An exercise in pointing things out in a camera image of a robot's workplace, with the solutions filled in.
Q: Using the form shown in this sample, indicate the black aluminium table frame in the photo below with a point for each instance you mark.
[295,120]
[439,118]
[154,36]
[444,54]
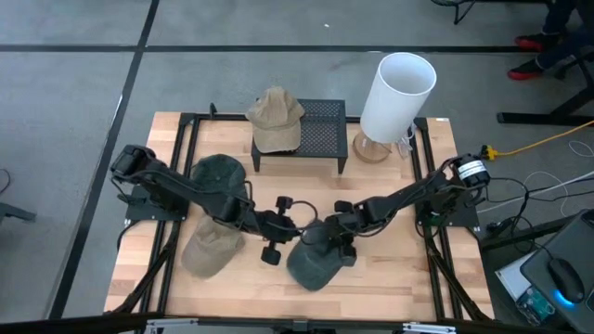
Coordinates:
[227,116]

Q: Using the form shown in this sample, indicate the black computer mouse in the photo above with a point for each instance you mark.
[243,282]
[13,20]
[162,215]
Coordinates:
[566,278]

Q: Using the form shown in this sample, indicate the silver metal bracket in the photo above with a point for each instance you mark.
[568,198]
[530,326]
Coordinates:
[176,323]
[427,328]

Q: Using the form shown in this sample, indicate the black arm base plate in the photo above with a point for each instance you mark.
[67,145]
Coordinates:
[139,212]
[466,219]

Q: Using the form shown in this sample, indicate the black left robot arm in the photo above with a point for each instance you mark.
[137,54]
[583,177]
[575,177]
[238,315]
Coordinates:
[185,190]

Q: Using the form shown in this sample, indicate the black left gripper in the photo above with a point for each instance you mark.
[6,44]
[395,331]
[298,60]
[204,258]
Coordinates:
[276,227]

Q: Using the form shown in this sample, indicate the black power adapter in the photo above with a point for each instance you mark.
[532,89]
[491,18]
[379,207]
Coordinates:
[495,226]

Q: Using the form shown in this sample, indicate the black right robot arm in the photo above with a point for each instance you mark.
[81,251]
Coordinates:
[404,199]

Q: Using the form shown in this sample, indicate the green circuit board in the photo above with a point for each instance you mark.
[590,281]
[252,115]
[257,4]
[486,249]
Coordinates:
[533,304]

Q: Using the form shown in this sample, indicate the dark green baseball cap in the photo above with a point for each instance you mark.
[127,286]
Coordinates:
[315,271]
[218,169]

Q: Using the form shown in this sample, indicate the black floor beam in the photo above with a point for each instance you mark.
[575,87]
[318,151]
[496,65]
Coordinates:
[510,241]

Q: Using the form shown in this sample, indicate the tan baseball cap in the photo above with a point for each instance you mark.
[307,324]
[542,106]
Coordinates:
[209,250]
[276,120]

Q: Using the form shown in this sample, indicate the round wooden lamp base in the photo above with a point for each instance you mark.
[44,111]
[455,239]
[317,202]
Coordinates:
[371,153]

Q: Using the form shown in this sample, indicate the black front crossbeam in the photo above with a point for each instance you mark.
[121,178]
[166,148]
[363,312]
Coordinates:
[69,325]

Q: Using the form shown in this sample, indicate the white paper box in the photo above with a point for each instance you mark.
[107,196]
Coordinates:
[508,280]

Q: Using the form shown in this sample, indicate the person's foot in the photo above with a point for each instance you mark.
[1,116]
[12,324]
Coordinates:
[529,44]
[522,73]

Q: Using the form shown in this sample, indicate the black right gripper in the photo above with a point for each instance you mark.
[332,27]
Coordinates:
[348,227]

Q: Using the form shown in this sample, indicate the black desk leg frame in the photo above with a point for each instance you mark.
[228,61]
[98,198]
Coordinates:
[533,118]

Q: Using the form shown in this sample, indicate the black mouse pad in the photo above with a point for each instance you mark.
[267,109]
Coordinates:
[566,241]

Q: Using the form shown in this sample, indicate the black perforated metal rack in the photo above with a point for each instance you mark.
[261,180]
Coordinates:
[322,134]

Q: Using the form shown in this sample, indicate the white cylindrical lamp shade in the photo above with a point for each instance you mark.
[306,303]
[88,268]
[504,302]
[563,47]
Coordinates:
[396,97]

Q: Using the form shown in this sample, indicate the grey chair leg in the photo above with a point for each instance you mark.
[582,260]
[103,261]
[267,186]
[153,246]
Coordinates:
[14,212]

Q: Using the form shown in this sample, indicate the person's leg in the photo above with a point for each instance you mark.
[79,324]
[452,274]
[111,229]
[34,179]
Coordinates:
[568,46]
[557,16]

